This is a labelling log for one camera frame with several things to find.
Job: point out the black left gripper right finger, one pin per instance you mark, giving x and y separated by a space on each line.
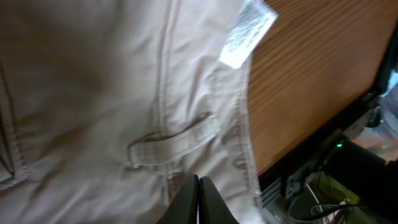
212 209

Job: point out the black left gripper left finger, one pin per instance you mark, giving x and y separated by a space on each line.
184 207

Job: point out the beige shorts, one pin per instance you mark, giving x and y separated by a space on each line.
108 106

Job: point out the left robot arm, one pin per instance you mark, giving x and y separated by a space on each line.
370 177

